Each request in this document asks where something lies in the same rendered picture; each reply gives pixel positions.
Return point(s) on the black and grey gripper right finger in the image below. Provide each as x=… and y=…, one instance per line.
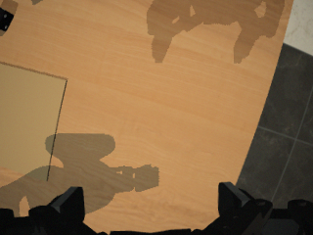
x=250, y=216

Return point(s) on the beige flat mat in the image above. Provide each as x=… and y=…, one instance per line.
x=30, y=106

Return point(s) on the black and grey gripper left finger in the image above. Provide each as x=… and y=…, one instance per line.
x=64, y=217

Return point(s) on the black die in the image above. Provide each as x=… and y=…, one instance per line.
x=5, y=19

